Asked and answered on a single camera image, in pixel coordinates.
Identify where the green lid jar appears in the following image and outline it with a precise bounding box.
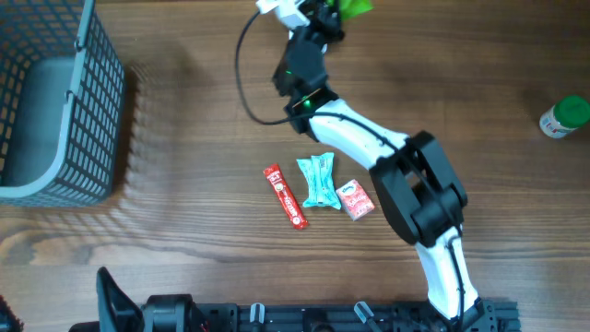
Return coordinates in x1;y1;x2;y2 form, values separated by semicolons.
539;95;589;138

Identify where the white barcode scanner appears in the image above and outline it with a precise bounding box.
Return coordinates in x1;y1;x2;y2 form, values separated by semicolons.
289;30;328;54

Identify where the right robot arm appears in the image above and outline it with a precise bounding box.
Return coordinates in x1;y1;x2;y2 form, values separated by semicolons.
257;1;483;331

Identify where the green clear snack bag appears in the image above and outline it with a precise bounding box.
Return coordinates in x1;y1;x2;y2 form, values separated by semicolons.
326;0;373;20

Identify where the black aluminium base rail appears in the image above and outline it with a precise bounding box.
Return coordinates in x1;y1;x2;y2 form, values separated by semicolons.
197;300;522;332

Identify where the dark grey mesh basket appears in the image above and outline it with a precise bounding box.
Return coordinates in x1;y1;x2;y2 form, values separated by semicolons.
1;0;125;208

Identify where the pale teal snack packet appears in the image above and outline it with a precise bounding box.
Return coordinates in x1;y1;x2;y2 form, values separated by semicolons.
297;152;341;210

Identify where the black right camera cable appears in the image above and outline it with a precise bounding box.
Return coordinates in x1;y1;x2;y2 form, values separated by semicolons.
233;9;466;332

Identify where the small red snack packet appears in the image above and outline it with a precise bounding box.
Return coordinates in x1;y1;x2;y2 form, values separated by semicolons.
336;180;375;221

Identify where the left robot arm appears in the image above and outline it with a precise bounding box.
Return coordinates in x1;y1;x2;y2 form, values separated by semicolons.
70;267;210;332

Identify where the red snack wrapper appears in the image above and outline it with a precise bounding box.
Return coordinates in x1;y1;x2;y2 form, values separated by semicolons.
264;164;309;230

